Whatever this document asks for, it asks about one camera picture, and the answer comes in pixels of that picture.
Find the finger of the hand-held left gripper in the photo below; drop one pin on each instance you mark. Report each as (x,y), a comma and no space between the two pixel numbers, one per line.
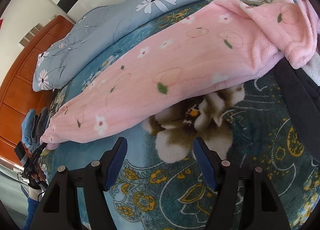
(38,152)

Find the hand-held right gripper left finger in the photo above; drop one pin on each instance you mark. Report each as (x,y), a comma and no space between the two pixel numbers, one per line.
(115,165)

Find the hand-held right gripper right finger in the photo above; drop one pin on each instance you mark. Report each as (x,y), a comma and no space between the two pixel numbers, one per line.
(205,165)

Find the pink fleece floral garment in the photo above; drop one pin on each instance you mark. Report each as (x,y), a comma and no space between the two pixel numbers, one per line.
(162,69)

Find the person's left forearm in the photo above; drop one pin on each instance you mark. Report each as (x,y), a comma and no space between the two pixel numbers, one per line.
(33,202)

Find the person's left hand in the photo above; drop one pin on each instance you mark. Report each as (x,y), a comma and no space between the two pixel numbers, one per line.
(39,175)

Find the light blue garment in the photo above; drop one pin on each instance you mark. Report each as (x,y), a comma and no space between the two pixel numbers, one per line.
(28,127)

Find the grey garment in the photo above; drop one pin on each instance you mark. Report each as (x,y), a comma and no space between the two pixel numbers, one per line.
(42,122)

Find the wooden bed headboard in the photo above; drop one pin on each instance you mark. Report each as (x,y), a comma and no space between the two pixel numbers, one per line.
(25,82)

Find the teal floral plush blanket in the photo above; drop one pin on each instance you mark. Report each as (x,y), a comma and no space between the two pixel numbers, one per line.
(262,124)

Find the blue daisy print pillow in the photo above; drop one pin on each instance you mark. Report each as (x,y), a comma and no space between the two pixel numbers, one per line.
(57,64)

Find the dark fleece garment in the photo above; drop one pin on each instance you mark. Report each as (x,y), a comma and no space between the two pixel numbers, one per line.
(297,99)

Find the white knit garment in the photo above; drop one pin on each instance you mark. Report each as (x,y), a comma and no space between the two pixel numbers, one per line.
(314,68)

